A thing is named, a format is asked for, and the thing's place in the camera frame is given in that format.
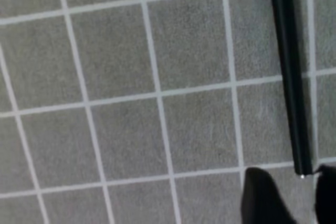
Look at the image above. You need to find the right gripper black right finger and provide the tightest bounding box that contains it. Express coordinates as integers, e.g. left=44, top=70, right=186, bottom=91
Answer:
left=314, top=165, right=335, bottom=224

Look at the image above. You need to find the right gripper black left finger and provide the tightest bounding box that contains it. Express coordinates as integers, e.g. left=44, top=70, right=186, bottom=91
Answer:
left=240, top=167, right=296, bottom=224

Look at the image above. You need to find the black pen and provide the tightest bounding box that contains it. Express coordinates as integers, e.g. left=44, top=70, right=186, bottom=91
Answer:
left=271, top=0, right=313, bottom=178

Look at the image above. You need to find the grey grid tablecloth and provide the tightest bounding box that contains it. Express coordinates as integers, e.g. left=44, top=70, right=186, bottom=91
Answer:
left=0, top=0, right=336, bottom=224

